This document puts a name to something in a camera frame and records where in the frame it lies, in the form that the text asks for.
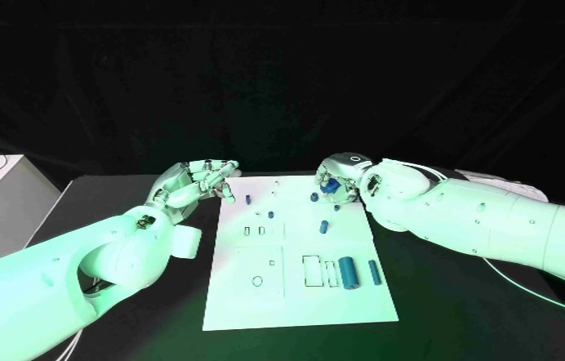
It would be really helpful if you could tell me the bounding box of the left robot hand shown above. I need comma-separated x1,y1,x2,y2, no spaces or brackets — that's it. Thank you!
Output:
144,158,242,225

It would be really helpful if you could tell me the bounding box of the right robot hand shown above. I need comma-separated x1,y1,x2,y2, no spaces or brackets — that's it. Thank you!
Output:
314,151,376,206

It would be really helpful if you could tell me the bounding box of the white task board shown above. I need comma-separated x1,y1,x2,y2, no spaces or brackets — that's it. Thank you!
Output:
201,174,400,332

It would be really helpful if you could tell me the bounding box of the thick blue cylinder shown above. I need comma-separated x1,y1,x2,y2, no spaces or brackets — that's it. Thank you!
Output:
337,256,361,291

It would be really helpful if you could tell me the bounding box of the white cloth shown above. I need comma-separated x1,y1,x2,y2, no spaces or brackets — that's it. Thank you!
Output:
452,168,551,204

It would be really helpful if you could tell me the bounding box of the white box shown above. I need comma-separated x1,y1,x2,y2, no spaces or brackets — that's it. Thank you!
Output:
0,154,61,258

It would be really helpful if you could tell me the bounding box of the white cable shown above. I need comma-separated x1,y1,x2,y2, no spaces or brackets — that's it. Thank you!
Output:
407,162,449,183
481,256,565,308
54,328,84,361

